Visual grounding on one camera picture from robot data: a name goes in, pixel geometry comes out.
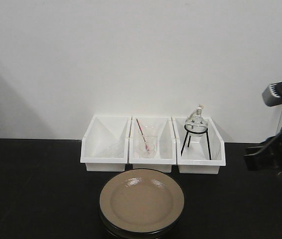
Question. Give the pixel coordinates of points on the white storage bin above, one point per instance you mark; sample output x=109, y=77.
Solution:
x=105, y=144
x=166, y=151
x=195, y=159

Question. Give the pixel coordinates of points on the red white glass rod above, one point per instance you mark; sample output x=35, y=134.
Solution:
x=142, y=134

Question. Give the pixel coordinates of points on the black wire tripod stand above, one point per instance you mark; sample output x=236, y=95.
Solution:
x=188, y=142

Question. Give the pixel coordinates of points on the white storage bin middle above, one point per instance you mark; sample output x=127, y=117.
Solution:
x=166, y=151

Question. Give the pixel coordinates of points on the clear glass beaker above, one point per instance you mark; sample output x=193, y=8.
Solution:
x=148, y=142

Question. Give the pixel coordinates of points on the white storage bin right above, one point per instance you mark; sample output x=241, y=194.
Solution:
x=195, y=159

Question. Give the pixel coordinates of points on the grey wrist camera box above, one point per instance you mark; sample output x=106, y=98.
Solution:
x=280, y=92

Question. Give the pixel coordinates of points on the white storage bin left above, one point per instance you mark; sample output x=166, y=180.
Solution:
x=105, y=144

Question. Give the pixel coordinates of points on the glass alcohol lamp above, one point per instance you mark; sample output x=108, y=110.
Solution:
x=195, y=124

